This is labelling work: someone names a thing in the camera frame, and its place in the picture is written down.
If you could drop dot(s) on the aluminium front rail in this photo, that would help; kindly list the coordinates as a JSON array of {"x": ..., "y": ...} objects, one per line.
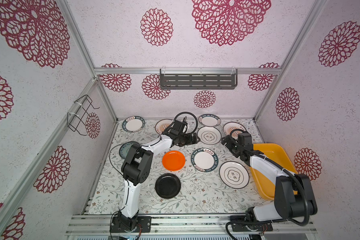
[{"x": 166, "y": 224}]

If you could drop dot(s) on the white flower outline plate back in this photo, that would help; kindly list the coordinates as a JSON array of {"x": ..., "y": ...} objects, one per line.
[{"x": 209, "y": 135}]

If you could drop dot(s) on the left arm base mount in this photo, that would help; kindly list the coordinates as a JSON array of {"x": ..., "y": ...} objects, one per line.
[{"x": 122, "y": 224}]

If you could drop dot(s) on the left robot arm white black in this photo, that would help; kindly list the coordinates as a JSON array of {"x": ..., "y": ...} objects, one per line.
[{"x": 137, "y": 164}]

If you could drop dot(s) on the green rim plate back left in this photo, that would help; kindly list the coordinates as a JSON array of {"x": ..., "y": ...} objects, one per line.
[{"x": 133, "y": 124}]

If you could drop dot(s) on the white flower outline plate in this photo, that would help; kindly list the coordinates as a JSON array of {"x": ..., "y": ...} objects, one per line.
[
  {"x": 234, "y": 175},
  {"x": 209, "y": 135}
]

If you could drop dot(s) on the orange sunburst plate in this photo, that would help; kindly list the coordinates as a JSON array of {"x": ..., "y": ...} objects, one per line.
[
  {"x": 231, "y": 126},
  {"x": 162, "y": 125}
]

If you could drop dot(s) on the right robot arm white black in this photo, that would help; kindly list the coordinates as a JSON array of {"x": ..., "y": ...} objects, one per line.
[{"x": 294, "y": 199}]

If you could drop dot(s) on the grey wall shelf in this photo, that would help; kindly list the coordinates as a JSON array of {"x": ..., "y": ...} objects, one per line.
[{"x": 212, "y": 80}]

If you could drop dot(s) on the green rim plate back right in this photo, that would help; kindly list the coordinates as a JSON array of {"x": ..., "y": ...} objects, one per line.
[{"x": 209, "y": 120}]

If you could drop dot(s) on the green rim white plate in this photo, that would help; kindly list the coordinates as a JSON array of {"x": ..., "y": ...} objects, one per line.
[{"x": 204, "y": 160}]

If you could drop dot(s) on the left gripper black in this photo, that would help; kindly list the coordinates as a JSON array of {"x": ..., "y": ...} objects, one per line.
[{"x": 189, "y": 140}]

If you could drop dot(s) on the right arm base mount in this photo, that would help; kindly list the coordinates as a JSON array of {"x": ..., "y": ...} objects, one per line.
[{"x": 248, "y": 225}]

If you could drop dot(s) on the black plate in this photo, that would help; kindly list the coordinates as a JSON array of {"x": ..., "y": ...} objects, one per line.
[{"x": 168, "y": 186}]

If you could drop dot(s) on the blue floral dark plate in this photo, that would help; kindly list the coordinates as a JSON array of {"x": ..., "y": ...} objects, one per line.
[{"x": 124, "y": 149}]

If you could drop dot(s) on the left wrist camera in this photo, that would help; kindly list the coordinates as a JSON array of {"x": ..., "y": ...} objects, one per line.
[{"x": 179, "y": 127}]

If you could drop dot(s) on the white flower outline plate front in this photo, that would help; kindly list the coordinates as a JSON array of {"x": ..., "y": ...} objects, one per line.
[{"x": 234, "y": 175}]

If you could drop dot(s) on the black wire wall rack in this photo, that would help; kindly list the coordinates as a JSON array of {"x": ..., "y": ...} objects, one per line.
[{"x": 77, "y": 118}]

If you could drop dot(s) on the orange plastic plate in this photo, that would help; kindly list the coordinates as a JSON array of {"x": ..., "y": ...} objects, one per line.
[{"x": 173, "y": 161}]

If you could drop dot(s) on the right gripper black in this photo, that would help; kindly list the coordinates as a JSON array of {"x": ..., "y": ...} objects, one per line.
[{"x": 228, "y": 145}]

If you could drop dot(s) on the yellow plastic bin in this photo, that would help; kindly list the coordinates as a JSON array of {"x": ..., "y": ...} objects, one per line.
[{"x": 265, "y": 173}]

